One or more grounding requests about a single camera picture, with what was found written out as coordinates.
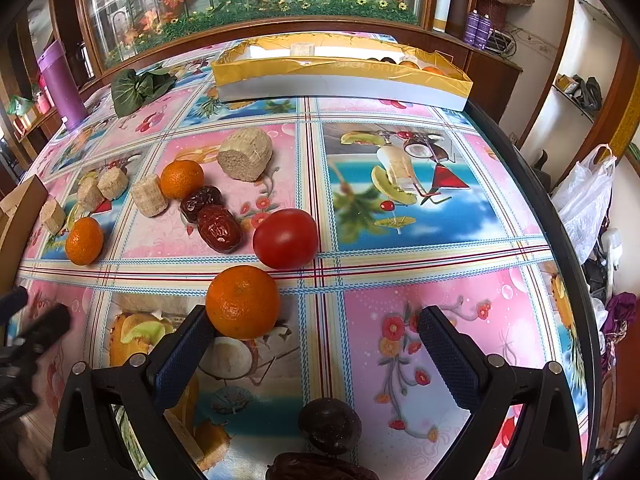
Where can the yellow gift box tray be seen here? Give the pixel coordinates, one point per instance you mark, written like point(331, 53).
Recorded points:
point(332, 64)

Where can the green leafy vegetable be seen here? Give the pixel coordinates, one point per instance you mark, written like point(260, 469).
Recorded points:
point(131, 90)

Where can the white plastic bag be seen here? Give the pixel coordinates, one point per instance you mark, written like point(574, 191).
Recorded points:
point(582, 199)

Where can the beige cake piece small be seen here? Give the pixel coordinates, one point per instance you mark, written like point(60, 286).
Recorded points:
point(89, 196)

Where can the brown cardboard tray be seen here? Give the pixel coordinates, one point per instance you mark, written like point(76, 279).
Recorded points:
point(19, 212)

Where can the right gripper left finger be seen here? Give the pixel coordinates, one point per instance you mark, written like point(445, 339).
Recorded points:
point(175, 359)

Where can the orange tangerine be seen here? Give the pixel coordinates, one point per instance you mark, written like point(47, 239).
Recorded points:
point(180, 178)
point(84, 242)
point(243, 302)

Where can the colourful fruit print tablecloth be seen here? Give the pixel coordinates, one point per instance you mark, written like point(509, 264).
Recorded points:
point(345, 218)

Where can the large beige cake block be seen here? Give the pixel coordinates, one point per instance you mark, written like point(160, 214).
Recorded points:
point(245, 154)

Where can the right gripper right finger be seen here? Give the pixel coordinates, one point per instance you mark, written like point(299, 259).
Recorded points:
point(456, 356)

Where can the glass flower display cabinet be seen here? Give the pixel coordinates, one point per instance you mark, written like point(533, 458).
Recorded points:
point(250, 0)

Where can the red tomato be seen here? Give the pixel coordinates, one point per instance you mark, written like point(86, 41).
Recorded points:
point(288, 239)

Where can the dark red jujube date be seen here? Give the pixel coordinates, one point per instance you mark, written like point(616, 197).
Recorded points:
point(219, 229)

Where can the purple spray cans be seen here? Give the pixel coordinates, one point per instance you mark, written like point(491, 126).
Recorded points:
point(477, 30)

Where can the purple thermos bottle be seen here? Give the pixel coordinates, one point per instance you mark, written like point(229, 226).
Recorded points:
point(61, 84)

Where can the dark purple plum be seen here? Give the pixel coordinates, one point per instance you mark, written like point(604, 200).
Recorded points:
point(330, 425)

